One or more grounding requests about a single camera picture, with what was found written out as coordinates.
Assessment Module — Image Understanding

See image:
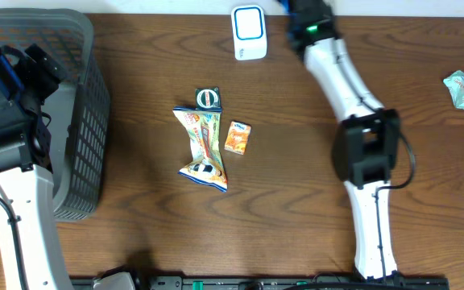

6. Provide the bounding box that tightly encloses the mint green snack packet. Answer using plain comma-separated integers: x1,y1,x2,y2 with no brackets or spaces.
443,70,464,110

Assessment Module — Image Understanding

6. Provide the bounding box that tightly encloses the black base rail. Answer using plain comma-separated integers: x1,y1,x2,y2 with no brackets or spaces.
70,275,451,290

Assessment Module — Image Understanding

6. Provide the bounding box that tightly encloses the dark round-label can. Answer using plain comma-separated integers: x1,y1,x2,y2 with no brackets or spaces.
195,87,222,110

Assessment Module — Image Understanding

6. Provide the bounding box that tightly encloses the orange small snack pack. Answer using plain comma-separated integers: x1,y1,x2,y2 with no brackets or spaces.
224,121,251,155

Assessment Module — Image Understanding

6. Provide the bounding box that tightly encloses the dark grey plastic basket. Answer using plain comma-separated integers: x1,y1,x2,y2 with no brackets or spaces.
0,8,110,222

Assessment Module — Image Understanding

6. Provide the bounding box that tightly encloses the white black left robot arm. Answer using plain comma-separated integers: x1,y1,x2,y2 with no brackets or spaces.
0,26,134,289

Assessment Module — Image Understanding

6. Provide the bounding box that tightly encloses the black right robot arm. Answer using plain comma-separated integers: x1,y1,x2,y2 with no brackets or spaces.
282,0,400,282

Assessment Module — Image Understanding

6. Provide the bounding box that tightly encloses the orange wet wipes pack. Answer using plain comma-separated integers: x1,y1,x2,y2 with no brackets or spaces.
172,106,228,192

